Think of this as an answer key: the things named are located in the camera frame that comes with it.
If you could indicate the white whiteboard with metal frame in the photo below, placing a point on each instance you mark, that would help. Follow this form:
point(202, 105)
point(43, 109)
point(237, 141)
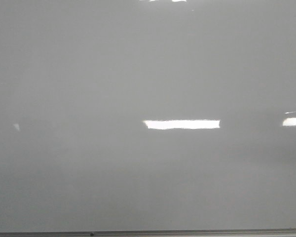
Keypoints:
point(121, 115)

